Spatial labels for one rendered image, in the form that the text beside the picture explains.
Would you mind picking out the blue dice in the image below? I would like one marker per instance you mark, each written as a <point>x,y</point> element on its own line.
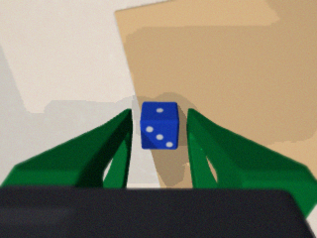
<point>159,126</point>

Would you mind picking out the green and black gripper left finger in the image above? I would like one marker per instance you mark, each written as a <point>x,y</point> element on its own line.
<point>83,160</point>

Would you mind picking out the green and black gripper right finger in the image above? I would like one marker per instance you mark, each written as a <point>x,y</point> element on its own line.
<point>243,163</point>

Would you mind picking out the tan flat mat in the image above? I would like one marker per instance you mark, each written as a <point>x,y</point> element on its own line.
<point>249,66</point>

